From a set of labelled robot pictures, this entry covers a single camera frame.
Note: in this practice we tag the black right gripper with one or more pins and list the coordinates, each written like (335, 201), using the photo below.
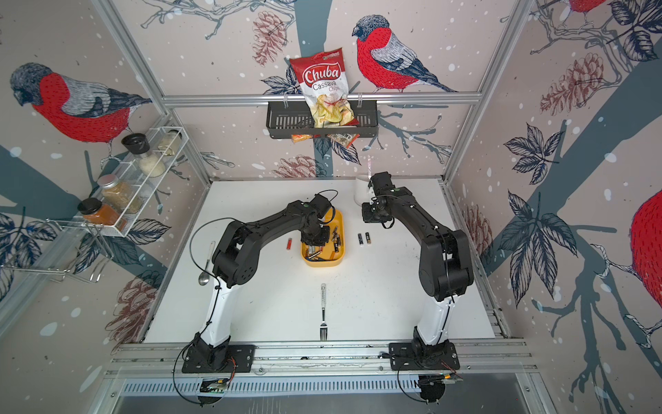
(366, 218)

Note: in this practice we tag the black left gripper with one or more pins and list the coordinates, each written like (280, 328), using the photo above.
(322, 241)

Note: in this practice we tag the yellow plastic storage box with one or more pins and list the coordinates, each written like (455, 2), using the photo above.
(333, 252)

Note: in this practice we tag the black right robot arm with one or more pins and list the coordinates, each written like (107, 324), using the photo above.
(445, 266)

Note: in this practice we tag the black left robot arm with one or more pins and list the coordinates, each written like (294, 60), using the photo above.
(235, 261)

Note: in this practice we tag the white cup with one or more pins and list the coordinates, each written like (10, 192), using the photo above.
(362, 192)

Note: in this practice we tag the silver fork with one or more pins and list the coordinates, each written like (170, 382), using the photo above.
(323, 327)

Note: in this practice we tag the silver spoon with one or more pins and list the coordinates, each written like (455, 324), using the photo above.
(206, 275)

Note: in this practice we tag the Chuba cassava chips bag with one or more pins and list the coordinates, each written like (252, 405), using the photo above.
(323, 82)

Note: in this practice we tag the black lid spice jar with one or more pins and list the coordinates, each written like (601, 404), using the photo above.
(148, 161)

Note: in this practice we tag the silver lid spice jar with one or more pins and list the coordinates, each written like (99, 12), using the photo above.
(119, 194)

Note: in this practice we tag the orange spice jar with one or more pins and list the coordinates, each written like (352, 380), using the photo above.
(97, 212)

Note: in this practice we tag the black wire basket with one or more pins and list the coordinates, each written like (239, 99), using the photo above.
(285, 120)

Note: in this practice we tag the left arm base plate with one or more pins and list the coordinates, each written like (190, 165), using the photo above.
(200, 358)

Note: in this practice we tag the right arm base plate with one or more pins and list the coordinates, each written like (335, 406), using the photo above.
(415, 356)

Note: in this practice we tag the aluminium front rail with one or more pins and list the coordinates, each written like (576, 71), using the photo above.
(271, 359)

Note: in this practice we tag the white wire spice rack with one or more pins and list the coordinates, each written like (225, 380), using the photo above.
(168, 142)

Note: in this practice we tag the aluminium frame corner post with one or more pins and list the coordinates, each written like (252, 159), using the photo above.
(139, 64)

